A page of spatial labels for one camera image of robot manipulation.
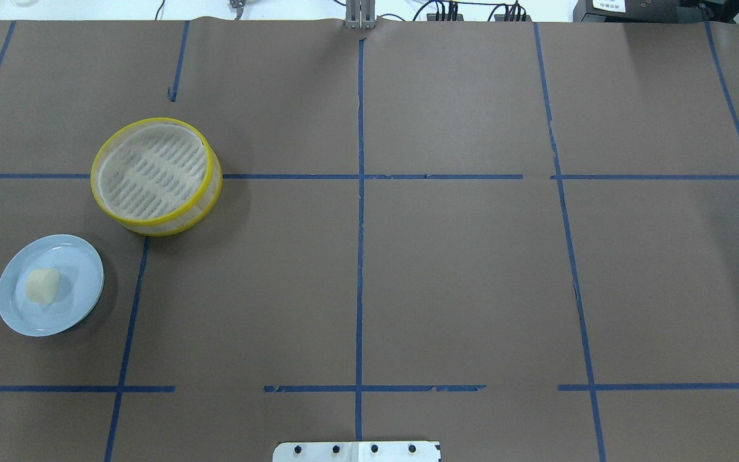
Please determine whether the white steamed bun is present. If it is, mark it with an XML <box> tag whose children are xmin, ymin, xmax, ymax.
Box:
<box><xmin>24</xmin><ymin>267</ymin><xmax>61</xmax><ymax>306</ymax></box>

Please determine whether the yellow round steamer basket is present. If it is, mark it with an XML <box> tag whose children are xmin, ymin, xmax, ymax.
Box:
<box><xmin>90</xmin><ymin>117</ymin><xmax>223</xmax><ymax>237</ymax></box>

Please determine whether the light blue plate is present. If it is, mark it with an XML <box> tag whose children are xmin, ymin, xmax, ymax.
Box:
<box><xmin>0</xmin><ymin>234</ymin><xmax>105</xmax><ymax>337</ymax></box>

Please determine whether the grey aluminium camera post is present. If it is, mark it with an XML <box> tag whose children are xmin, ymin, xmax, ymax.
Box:
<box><xmin>341</xmin><ymin>0</ymin><xmax>377</xmax><ymax>30</ymax></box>

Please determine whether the white metal base plate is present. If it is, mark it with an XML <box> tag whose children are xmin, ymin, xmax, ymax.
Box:
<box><xmin>272</xmin><ymin>441</ymin><xmax>442</xmax><ymax>461</ymax></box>

